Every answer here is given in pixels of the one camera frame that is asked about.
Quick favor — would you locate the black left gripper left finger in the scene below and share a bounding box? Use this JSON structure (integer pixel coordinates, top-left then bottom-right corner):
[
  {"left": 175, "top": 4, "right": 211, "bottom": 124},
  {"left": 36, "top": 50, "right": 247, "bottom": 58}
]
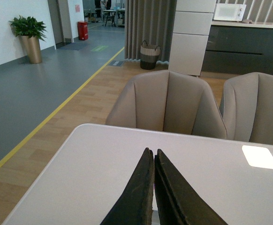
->
[{"left": 101, "top": 148, "right": 155, "bottom": 225}]

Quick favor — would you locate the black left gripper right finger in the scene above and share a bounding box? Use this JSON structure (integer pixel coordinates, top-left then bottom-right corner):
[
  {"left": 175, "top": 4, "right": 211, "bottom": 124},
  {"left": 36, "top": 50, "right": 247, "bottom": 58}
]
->
[{"left": 154, "top": 149, "right": 227, "bottom": 225}]

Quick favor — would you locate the beige chair on left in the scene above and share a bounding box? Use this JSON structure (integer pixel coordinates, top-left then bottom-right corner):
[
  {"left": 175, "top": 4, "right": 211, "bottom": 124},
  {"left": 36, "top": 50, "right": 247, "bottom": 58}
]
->
[{"left": 106, "top": 70, "right": 228, "bottom": 139}]

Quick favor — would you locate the beige chair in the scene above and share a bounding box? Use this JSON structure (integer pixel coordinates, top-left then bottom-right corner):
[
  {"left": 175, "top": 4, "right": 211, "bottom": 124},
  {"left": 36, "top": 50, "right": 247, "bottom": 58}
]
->
[
  {"left": 220, "top": 72, "right": 273, "bottom": 145},
  {"left": 106, "top": 70, "right": 228, "bottom": 139}
]

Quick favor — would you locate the beige chair on right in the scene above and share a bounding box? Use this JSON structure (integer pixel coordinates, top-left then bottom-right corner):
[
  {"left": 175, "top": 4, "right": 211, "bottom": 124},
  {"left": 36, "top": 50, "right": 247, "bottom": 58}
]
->
[{"left": 220, "top": 72, "right": 273, "bottom": 145}]

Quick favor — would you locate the woven striped basket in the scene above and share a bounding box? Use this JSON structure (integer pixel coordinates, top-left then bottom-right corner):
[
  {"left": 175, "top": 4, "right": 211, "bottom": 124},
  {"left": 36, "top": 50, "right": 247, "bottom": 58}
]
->
[{"left": 140, "top": 40, "right": 161, "bottom": 70}]

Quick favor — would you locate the dark grey kitchen counter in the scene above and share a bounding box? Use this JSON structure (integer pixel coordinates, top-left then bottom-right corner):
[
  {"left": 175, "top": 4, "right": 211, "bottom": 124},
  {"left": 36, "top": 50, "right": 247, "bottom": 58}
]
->
[{"left": 202, "top": 24, "right": 273, "bottom": 75}]

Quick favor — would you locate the grey curtain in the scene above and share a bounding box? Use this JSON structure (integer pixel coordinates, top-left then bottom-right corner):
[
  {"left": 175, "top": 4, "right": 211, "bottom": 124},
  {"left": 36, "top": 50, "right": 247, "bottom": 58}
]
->
[{"left": 124, "top": 0, "right": 177, "bottom": 61}]

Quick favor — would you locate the white drawer cabinet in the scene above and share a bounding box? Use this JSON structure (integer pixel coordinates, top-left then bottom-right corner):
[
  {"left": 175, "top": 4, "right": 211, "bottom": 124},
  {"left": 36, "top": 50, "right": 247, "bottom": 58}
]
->
[{"left": 168, "top": 0, "right": 216, "bottom": 76}]

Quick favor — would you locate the red fire extinguisher box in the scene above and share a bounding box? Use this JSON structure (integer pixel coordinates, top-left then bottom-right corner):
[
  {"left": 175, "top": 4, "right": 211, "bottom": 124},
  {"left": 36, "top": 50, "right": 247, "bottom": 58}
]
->
[{"left": 77, "top": 21, "right": 88, "bottom": 40}]

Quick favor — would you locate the white microwave oven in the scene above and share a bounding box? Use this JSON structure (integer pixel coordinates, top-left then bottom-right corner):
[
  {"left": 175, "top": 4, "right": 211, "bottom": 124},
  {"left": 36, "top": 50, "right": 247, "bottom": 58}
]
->
[{"left": 213, "top": 3, "right": 247, "bottom": 22}]

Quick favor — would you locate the potted plant in gold pot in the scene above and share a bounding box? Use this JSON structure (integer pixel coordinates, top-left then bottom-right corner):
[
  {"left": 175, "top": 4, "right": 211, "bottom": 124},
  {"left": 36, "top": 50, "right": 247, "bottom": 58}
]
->
[{"left": 9, "top": 15, "right": 46, "bottom": 64}]

